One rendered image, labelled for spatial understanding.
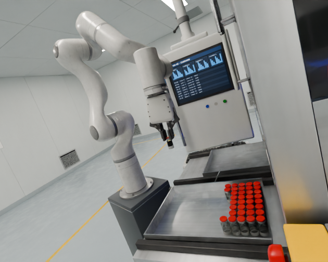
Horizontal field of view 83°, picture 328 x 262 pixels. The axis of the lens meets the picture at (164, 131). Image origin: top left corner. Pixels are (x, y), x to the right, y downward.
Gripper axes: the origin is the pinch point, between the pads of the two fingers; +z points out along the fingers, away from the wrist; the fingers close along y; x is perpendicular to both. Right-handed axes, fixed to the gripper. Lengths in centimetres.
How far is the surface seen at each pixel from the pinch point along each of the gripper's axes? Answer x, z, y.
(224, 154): -35.2, 23.7, -12.8
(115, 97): -522, -63, 418
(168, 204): 6.2, 26.0, 4.3
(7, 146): -173, -1, 489
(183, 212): 10.8, 26.0, -3.0
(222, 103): -72, 1, -13
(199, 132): -69, 17, 7
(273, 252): 37.1, 12.4, -29.3
